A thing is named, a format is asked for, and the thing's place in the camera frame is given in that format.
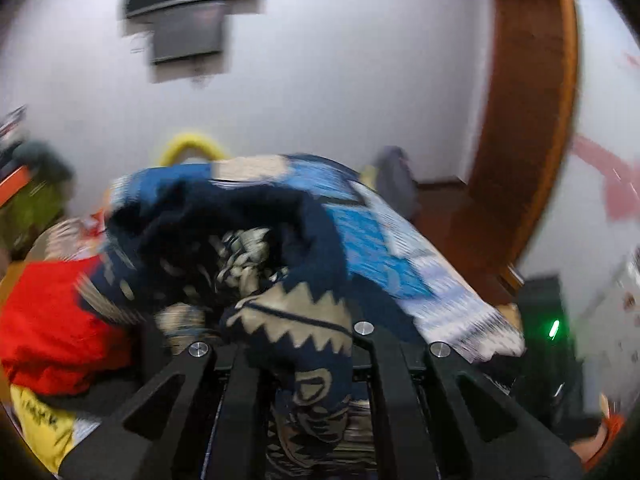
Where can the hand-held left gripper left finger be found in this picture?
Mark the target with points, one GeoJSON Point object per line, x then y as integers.
{"type": "Point", "coordinates": [235, 380]}

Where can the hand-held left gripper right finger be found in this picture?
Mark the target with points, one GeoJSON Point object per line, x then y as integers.
{"type": "Point", "coordinates": [387, 365]}

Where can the navy beige patterned garment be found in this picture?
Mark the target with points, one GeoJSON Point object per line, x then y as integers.
{"type": "Point", "coordinates": [280, 305]}

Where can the beige plush blanket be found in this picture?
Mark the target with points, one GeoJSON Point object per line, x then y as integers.
{"type": "Point", "coordinates": [511, 316]}

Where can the blue white patchwork bed sheet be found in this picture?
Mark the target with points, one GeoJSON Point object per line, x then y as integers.
{"type": "Point", "coordinates": [380, 240]}

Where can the pink paper decoration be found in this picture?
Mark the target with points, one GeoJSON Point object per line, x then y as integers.
{"type": "Point", "coordinates": [607, 180]}

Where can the grey purple bag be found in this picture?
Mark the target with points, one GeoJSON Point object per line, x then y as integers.
{"type": "Point", "coordinates": [397, 182]}

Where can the red cloth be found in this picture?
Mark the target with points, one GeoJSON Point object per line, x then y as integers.
{"type": "Point", "coordinates": [55, 330]}

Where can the yellow printed cloth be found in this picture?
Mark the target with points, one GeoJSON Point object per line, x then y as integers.
{"type": "Point", "coordinates": [42, 425]}

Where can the yellow hoop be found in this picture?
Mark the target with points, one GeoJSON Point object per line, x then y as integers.
{"type": "Point", "coordinates": [192, 144]}

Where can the green clutter pile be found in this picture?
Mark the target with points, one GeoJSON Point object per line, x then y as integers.
{"type": "Point", "coordinates": [35, 195]}

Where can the wooden door frame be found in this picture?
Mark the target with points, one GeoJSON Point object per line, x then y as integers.
{"type": "Point", "coordinates": [520, 135]}

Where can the black wall television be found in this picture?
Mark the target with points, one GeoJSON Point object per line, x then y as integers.
{"type": "Point", "coordinates": [190, 5]}

